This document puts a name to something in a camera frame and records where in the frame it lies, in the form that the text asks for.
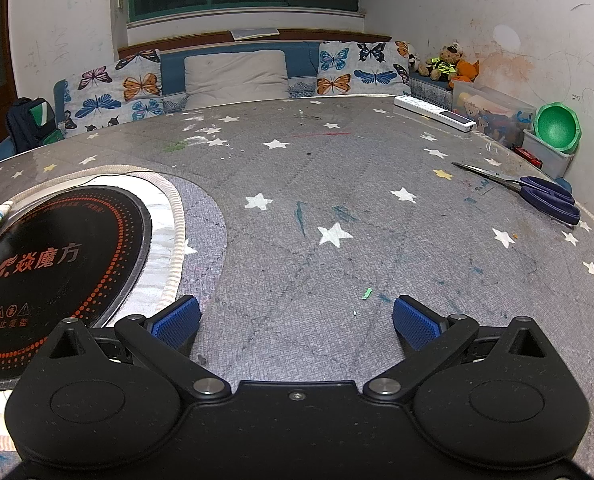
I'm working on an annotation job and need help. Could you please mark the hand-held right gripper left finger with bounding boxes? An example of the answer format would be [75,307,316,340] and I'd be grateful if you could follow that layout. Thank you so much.
[47,294,233,403]

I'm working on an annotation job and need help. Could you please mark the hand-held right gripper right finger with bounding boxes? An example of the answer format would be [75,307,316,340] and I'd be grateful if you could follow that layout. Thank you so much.
[363,295,554,403]

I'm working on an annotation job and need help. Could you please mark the round black induction cooktop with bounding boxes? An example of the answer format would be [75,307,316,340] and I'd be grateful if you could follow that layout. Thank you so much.
[0,186,154,392]

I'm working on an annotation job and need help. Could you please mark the gray star print mat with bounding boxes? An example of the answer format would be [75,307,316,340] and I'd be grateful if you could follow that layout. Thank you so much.
[0,94,594,480]

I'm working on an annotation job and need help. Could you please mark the red toy train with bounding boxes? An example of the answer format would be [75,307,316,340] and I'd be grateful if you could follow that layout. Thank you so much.
[511,144,545,167]

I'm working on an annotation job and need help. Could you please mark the white remote control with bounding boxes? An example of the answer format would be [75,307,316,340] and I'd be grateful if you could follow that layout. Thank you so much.
[394,94,477,132]

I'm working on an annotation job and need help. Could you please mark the white plastic bin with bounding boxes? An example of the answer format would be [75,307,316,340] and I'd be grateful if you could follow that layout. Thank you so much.
[521,129,576,180]

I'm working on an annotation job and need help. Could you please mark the clear plastic toy box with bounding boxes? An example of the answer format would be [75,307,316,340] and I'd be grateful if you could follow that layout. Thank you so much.
[451,80,537,147]

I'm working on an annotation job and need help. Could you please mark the butterfly print cushion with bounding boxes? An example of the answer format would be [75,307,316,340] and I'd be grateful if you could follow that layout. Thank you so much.
[317,40,411,97]
[63,49,166,135]

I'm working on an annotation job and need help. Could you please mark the green plastic bowl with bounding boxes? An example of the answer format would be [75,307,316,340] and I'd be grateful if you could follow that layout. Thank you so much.
[534,102,583,156]

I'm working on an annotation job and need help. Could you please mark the dark blue backpack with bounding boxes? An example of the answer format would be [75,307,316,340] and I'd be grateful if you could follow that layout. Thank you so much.
[6,97,64,155]

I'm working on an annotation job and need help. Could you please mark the beige pillow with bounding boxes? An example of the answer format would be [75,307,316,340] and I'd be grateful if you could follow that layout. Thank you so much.
[183,50,291,110]

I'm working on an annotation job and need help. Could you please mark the orange plush toy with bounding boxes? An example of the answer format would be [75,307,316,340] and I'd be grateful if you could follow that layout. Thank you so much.
[449,59,480,84]

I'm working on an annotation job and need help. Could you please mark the brown teddy bear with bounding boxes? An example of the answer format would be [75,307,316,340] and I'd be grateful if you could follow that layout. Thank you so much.
[424,42,465,82]

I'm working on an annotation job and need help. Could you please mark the blue sofa bench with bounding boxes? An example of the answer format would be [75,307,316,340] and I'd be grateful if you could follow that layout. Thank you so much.
[0,28,458,171]

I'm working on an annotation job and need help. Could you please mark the blue handled scissors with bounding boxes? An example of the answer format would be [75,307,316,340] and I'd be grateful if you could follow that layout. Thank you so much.
[451,161,582,226]

